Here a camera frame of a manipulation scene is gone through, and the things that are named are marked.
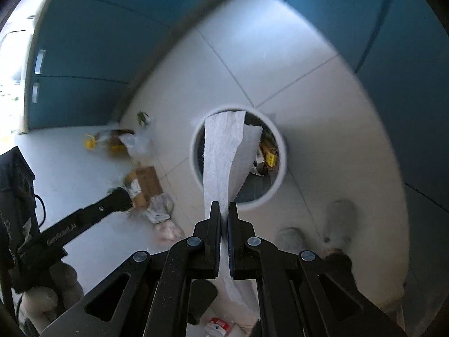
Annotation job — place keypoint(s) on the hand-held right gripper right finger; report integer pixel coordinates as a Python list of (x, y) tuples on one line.
[(238, 238)]

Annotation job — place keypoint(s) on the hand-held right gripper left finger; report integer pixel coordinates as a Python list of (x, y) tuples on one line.
[(210, 231)]

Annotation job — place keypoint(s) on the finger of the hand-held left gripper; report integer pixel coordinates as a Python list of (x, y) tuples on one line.
[(210, 231), (112, 202)]

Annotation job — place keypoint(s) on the white round trash can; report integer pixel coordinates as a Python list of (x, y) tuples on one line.
[(258, 191)]

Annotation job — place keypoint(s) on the white paper towel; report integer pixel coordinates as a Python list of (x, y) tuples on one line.
[(221, 154)]

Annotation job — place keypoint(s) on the person's left hand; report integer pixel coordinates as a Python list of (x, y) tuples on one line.
[(45, 298)]

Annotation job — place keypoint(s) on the brown cardboard box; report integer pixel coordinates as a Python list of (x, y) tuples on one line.
[(145, 182)]

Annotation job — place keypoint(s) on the pink plastic bag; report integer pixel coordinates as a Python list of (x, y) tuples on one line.
[(170, 231)]

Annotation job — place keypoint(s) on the white plastic bag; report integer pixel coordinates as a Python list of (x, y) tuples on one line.
[(161, 210)]

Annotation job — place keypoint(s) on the person's left grey shoe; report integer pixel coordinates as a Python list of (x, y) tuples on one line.
[(289, 239)]

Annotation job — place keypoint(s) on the yellow brown packet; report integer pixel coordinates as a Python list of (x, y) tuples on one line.
[(113, 144)]

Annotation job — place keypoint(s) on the small yellow scrap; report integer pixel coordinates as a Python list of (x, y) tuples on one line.
[(89, 143)]

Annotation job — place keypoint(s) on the crumpled clear plastic bag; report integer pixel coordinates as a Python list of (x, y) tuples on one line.
[(138, 144)]

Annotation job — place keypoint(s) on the small green scrap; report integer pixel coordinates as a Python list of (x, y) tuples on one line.
[(143, 117)]

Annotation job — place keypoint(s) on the red white packet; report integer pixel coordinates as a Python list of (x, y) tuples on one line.
[(218, 327)]

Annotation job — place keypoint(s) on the frosted glass window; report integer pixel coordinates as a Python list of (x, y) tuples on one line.
[(10, 77)]

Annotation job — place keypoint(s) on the teal base cabinet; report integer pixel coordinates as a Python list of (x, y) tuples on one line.
[(87, 59), (386, 42)]

